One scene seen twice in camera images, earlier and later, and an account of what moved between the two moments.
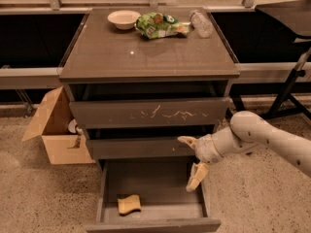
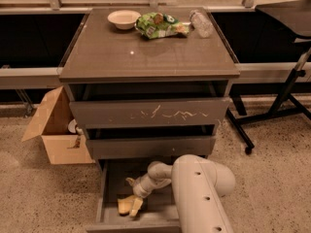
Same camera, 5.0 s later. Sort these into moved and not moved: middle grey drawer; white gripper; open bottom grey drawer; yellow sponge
Moved: white gripper
Not moved: middle grey drawer; open bottom grey drawer; yellow sponge
